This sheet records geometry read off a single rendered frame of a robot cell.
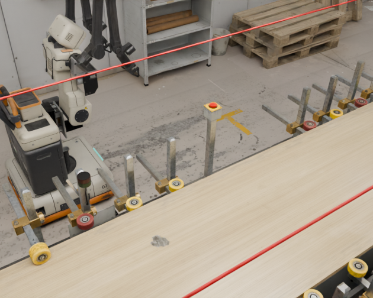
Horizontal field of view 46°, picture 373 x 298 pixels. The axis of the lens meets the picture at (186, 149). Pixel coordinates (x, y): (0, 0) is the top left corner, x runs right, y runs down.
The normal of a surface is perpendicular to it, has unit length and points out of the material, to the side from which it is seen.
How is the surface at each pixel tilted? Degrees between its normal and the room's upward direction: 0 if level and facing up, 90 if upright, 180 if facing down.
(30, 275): 0
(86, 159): 0
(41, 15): 90
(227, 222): 0
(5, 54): 90
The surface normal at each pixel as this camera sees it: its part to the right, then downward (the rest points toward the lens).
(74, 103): 0.55, 0.53
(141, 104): 0.02, -0.78
